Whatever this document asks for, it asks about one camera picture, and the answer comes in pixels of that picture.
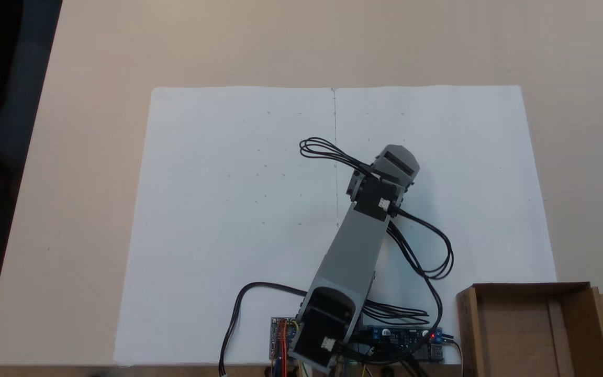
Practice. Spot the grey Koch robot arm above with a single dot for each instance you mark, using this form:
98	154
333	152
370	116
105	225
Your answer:
348	256

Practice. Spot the blue circuit board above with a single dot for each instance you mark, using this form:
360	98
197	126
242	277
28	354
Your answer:
401	335

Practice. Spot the brown cardboard box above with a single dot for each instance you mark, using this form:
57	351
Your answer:
521	335

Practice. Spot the white paper sheet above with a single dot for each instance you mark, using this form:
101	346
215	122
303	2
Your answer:
218	209

